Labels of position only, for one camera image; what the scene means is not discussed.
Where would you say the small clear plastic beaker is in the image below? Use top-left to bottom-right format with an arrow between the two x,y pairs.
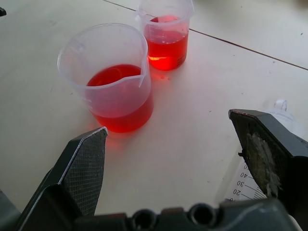
134,0 -> 194,71

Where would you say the large clear plastic beaker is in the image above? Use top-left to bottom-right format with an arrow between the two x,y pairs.
57,23 -> 154,134

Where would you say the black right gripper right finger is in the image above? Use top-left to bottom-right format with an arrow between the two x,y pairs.
228,109 -> 308,215

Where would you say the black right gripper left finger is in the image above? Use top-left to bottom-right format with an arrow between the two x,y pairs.
14,127 -> 108,231

